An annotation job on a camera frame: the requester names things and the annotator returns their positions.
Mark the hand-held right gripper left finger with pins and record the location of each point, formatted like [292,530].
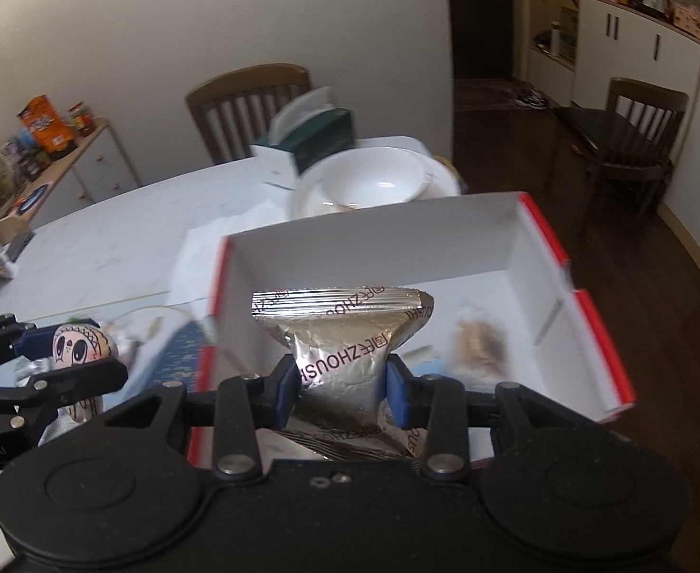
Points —
[287,383]

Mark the white paper napkin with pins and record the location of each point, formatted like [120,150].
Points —
[207,256]

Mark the white bowl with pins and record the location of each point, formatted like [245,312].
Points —
[374,179]

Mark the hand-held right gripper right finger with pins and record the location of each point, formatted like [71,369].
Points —
[395,387]

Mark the round blue mouse pad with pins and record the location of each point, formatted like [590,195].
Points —
[30,200]

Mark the green white tissue box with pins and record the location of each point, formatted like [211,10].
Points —
[314,143]

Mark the sneakers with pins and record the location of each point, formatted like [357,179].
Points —
[530,98]

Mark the wooden slat-back chair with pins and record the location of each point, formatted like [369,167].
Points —
[630,131]
[248,107]

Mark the white plate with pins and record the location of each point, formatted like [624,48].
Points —
[439,182]

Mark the red sauce jar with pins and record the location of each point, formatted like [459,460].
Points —
[81,119]

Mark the white sideboard wooden top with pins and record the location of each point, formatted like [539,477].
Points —
[87,167]

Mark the gold foil snack packet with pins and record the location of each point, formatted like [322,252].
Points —
[341,346]

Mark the round cartoon snack packet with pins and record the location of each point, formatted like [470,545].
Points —
[81,346]

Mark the black folded cloth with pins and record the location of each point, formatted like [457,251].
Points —
[20,246]

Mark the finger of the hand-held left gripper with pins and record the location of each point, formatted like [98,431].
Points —
[30,340]
[81,377]

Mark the white base cabinet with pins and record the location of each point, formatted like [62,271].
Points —
[636,54]

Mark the orange snack bag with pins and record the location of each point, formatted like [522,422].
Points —
[45,125]

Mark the red cardboard box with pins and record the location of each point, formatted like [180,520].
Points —
[505,262]

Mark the dark door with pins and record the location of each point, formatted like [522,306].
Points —
[481,12]

